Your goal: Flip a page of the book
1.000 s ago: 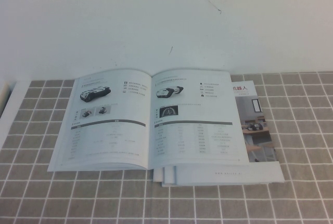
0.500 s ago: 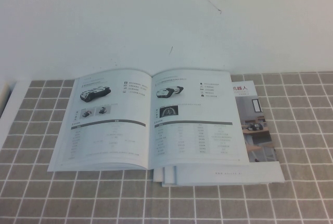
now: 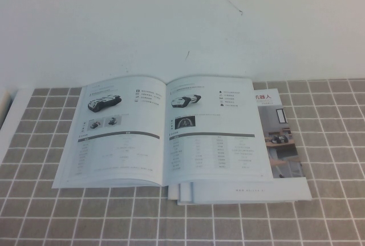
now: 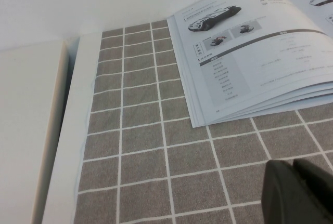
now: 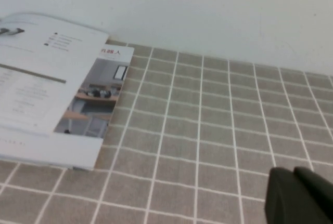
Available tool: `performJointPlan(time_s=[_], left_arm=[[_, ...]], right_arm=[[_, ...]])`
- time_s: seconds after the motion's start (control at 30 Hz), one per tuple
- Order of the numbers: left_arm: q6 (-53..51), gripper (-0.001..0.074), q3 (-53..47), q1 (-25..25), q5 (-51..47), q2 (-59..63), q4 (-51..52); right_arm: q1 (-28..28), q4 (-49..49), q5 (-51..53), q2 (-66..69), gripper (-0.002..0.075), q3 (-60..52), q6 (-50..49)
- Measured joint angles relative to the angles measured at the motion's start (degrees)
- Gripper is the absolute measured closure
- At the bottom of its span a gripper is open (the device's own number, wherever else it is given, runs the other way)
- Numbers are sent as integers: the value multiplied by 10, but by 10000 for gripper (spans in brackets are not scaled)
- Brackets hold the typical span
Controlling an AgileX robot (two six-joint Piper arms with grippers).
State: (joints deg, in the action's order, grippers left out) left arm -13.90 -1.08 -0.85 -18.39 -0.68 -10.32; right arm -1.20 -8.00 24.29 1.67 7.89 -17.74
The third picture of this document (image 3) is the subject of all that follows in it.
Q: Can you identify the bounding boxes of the white book under stack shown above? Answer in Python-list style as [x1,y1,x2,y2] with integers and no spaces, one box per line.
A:
[167,182,300,206]

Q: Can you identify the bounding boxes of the grey checked tablecloth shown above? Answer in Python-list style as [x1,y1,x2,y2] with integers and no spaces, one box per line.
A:
[0,78,365,246]

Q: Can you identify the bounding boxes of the white product catalogue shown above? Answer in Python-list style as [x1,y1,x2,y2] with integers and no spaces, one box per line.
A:
[51,74,274,189]

